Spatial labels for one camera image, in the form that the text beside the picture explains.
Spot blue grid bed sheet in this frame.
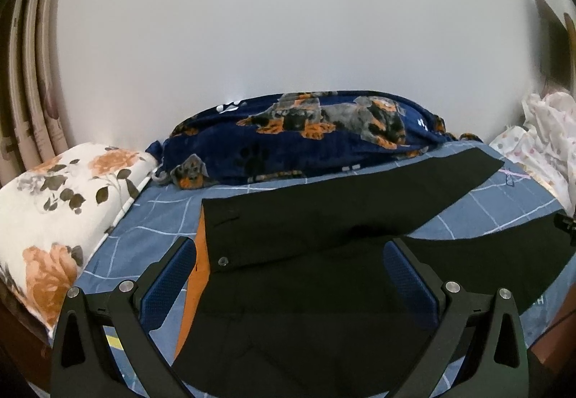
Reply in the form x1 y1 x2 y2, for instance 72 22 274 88
73 140 573 398

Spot white patterned quilt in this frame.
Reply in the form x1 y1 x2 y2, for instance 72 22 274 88
490 92 576 216

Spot beige curtain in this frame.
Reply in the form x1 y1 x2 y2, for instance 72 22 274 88
1 0 68 185

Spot black pants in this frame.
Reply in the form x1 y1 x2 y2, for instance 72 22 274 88
173 148 574 397

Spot white floral pillow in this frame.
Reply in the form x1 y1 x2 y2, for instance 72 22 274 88
1 142 157 332

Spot navy dog print blanket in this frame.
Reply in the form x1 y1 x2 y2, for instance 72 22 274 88
147 91 458 189

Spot wooden bed frame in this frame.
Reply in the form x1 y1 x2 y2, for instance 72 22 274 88
1 283 52 395

